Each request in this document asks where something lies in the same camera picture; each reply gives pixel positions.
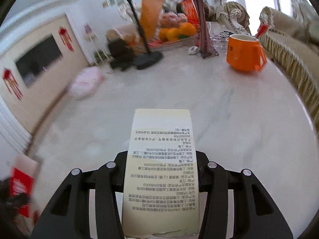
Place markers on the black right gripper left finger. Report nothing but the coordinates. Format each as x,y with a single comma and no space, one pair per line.
67,213

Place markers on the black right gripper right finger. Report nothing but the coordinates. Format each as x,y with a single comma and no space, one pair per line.
256,215

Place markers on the beige cardboard box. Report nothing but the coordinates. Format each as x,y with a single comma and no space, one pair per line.
161,188

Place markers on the red carton near edge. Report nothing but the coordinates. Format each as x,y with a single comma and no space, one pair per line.
23,175

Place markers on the pink tissue pack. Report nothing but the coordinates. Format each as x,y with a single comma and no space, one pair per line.
86,83

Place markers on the orange mug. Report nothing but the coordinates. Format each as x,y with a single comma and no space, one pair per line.
245,53

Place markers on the black box stack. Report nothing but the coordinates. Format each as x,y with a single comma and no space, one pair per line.
122,55

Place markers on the purple glass vase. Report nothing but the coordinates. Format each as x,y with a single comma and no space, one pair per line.
206,48

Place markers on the ornate beige sofa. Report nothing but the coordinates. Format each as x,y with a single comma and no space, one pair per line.
292,45

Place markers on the black phone stand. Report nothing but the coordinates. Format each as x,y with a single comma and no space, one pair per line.
148,59

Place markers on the fruit tray with oranges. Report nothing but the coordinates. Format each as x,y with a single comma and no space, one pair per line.
173,28

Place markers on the red snack bag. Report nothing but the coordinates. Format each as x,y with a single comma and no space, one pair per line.
188,8

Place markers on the orange paper bag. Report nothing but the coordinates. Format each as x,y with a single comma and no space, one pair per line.
150,12

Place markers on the wall television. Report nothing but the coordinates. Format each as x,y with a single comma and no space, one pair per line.
38,59

